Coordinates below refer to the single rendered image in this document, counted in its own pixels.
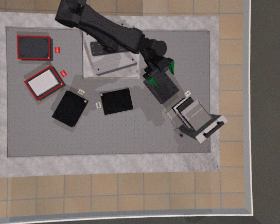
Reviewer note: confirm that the white rectangular plate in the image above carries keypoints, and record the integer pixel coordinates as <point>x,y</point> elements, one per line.
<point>43,82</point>

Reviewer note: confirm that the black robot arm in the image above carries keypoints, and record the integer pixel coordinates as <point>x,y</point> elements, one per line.
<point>111,36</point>

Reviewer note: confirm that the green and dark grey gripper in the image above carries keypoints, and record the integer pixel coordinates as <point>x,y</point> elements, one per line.
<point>149,72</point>

